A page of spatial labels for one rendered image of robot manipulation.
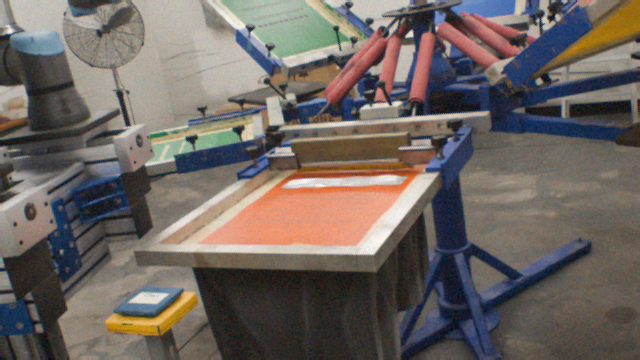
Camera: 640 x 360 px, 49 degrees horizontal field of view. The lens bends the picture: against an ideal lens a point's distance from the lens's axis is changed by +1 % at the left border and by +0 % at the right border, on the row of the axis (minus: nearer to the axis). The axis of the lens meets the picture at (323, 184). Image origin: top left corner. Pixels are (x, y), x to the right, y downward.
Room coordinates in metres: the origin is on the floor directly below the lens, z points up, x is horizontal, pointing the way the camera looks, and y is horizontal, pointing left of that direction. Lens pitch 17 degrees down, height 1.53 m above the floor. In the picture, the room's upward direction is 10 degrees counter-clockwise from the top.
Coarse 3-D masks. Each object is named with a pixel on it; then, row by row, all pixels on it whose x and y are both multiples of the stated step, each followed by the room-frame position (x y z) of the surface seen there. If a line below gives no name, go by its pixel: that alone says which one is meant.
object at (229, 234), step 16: (304, 176) 1.96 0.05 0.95; (320, 176) 1.93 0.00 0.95; (336, 176) 1.90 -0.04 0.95; (272, 192) 1.86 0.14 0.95; (288, 192) 1.84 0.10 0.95; (304, 192) 1.81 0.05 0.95; (320, 192) 1.79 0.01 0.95; (256, 208) 1.75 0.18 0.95; (240, 224) 1.65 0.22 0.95; (208, 240) 1.58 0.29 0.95; (224, 240) 1.56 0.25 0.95; (240, 240) 1.54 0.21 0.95; (256, 240) 1.52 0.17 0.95; (272, 240) 1.50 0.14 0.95
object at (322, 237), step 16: (352, 176) 1.88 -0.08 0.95; (368, 176) 1.85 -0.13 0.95; (384, 192) 1.69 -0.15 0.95; (400, 192) 1.67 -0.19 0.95; (368, 208) 1.59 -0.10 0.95; (384, 208) 1.57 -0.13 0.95; (368, 224) 1.49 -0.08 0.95; (288, 240) 1.48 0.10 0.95; (304, 240) 1.46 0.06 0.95; (320, 240) 1.45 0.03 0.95; (336, 240) 1.43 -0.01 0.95; (352, 240) 1.41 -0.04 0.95
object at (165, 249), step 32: (224, 192) 1.83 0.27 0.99; (416, 192) 1.54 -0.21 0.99; (192, 224) 1.65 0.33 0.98; (384, 224) 1.38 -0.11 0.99; (160, 256) 1.47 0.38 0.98; (192, 256) 1.43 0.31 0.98; (224, 256) 1.39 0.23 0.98; (256, 256) 1.36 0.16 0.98; (288, 256) 1.32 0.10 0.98; (320, 256) 1.29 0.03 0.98; (352, 256) 1.26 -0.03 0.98; (384, 256) 1.28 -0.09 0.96
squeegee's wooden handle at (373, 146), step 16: (304, 144) 1.96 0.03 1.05; (320, 144) 1.94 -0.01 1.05; (336, 144) 1.92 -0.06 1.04; (352, 144) 1.89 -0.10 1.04; (368, 144) 1.87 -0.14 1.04; (384, 144) 1.85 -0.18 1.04; (400, 144) 1.83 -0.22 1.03; (304, 160) 1.97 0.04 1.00; (320, 160) 1.94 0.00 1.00; (336, 160) 1.92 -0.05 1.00; (400, 160) 1.83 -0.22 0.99
